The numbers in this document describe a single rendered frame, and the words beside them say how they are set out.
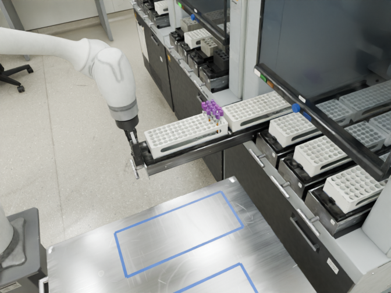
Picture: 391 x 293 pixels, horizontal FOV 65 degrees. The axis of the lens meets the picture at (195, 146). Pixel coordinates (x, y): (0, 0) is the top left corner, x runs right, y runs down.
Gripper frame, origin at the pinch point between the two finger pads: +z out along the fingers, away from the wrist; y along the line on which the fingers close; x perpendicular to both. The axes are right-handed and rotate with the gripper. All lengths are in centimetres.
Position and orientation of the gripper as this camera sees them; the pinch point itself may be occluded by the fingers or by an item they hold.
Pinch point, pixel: (137, 157)
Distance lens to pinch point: 114.8
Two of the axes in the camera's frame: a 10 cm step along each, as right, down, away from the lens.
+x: -9.2, 3.1, -2.4
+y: -3.9, -6.2, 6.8
